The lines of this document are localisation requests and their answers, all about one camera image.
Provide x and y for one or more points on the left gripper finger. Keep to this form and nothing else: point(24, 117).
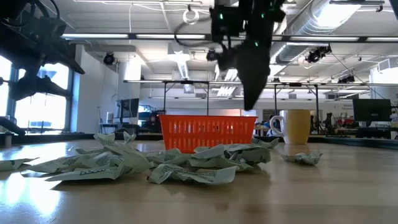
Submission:
point(40, 87)
point(46, 53)

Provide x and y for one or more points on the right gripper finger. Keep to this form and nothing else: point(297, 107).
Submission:
point(253, 87)

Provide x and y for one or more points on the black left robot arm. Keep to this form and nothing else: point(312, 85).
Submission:
point(21, 11)

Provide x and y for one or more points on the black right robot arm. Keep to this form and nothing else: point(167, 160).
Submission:
point(264, 21)

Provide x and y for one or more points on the person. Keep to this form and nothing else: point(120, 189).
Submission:
point(266, 124)

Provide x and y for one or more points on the orange plastic basket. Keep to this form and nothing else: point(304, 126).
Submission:
point(205, 130)

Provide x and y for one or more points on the black overhead light bar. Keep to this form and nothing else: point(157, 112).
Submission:
point(132, 36)

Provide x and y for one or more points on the black computer monitor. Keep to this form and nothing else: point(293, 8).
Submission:
point(130, 108)
point(371, 110)

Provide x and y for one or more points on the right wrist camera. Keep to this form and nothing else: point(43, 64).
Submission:
point(228, 59)

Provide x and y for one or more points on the black ceiling camera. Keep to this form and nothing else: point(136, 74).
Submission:
point(211, 55)
point(346, 79)
point(317, 53)
point(109, 58)

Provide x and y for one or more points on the black metal rig frame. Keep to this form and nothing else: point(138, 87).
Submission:
point(186, 82)
point(317, 102)

